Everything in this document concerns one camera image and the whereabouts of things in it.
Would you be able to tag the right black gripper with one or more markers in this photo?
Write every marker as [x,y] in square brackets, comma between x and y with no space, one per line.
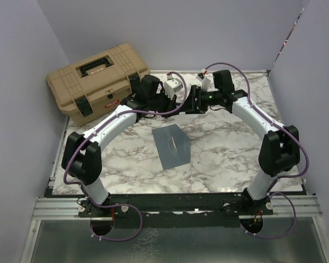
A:
[191,106]

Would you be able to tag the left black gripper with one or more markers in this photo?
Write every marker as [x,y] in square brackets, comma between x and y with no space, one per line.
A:
[170,106]

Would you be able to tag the grey paper envelope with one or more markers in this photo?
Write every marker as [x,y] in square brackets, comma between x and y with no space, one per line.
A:
[173,146]

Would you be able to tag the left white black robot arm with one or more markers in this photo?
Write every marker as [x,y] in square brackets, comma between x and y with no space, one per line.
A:
[82,161]

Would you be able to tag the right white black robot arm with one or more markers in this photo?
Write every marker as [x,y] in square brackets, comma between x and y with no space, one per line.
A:
[279,151]

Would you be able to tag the tan plastic toolbox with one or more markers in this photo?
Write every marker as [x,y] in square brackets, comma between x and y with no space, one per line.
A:
[93,87]

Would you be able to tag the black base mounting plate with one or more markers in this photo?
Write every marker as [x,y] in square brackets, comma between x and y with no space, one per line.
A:
[175,210]

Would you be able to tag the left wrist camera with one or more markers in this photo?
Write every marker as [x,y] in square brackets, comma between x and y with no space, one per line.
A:
[172,86]

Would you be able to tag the aluminium frame rail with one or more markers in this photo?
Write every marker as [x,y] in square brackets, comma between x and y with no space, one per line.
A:
[68,209]

